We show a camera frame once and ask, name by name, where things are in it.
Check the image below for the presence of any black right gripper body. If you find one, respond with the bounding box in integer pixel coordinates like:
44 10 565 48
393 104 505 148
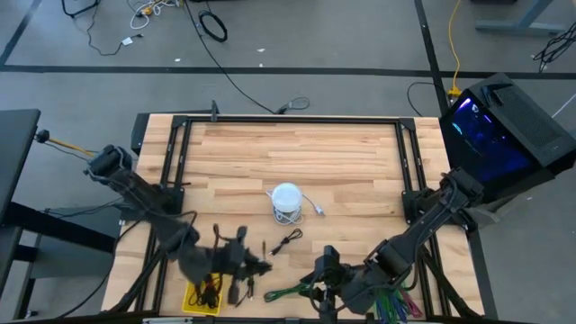
312 265 361 311

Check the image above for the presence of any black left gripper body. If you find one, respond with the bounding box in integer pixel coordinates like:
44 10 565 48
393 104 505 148
211 226 251 306

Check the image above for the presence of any green braided cable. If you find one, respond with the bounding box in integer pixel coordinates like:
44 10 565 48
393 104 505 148
263 281 316 304
375 287 396 323

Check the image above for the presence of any black cable with red tie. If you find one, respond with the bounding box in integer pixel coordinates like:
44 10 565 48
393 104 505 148
197 276 222 310

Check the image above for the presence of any blue braided cable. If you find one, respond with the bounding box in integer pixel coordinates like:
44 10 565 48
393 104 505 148
391 294 410 324

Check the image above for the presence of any yellow plastic basket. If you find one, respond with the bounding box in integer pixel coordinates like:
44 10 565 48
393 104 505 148
180 269 225 317

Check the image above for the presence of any black computer tower blue-lit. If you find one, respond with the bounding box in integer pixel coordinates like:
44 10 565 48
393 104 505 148
438 71 576 204

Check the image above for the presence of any yellow rod with black knob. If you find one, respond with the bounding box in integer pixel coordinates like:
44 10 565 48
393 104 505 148
34 129 98 158

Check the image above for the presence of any black side desk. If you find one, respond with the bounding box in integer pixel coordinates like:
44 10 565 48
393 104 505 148
0 107 119 321

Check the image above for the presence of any grey desk leg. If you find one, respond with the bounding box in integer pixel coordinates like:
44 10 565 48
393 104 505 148
474 0 569 38

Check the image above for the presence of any white lamp power cord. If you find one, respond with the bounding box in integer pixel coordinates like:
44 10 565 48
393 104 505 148
265 188 326 227

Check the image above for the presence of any long black floor cable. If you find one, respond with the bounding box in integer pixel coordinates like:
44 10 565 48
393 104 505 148
183 0 311 116

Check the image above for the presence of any yellow floor cable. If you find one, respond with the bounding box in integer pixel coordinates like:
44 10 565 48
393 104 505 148
446 0 464 99

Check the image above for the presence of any black coiled floor cable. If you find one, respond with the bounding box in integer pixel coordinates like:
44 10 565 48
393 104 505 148
197 9 229 44

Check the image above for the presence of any thin cable with white adapter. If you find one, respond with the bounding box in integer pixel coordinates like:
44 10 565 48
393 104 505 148
85 2 145 58

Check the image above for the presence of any white floor cable bundle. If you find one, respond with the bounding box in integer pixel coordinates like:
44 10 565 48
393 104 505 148
129 0 182 31

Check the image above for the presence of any black floor cable tangle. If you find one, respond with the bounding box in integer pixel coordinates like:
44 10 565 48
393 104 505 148
532 20 576 73

